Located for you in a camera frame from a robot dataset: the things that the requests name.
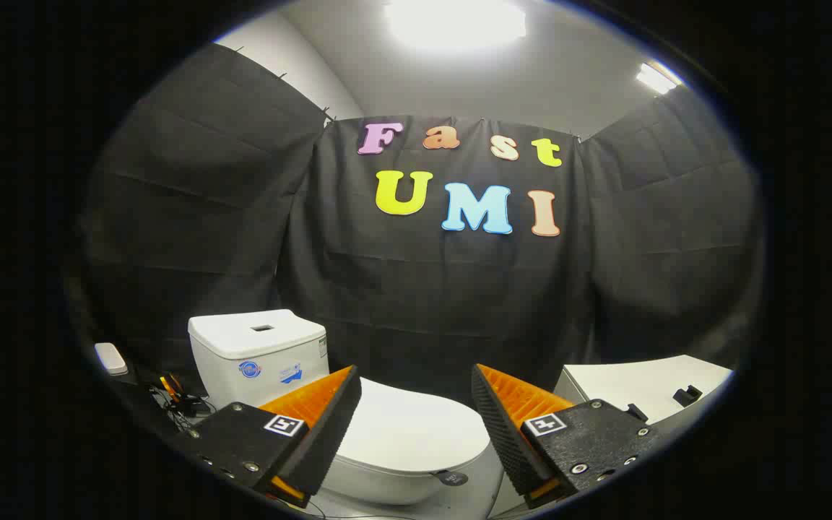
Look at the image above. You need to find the black backdrop cloth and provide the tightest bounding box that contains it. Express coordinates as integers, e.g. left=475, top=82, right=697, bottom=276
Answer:
left=73, top=42, right=763, bottom=434

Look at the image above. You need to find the tangle of black cables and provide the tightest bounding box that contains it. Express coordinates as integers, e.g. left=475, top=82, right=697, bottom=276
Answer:
left=149, top=373, right=218, bottom=434

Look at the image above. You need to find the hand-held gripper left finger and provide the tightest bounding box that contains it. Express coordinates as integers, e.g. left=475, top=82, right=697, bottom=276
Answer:
left=183, top=365, right=363, bottom=509

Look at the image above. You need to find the white toilet tank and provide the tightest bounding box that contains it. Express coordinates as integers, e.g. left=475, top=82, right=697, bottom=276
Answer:
left=187, top=309, right=330, bottom=410

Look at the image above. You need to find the white cabinet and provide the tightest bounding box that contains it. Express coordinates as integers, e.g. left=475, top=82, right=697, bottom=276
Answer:
left=553, top=354, right=735, bottom=427

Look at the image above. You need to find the large ceiling light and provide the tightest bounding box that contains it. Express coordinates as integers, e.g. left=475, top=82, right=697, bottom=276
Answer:
left=385, top=0, right=527, bottom=51

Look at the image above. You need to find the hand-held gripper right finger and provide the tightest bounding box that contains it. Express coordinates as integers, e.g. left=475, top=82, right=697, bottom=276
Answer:
left=471, top=363, right=666, bottom=511

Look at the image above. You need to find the small white wall device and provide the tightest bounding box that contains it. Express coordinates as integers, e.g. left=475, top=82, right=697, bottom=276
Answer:
left=95, top=342, right=129, bottom=376

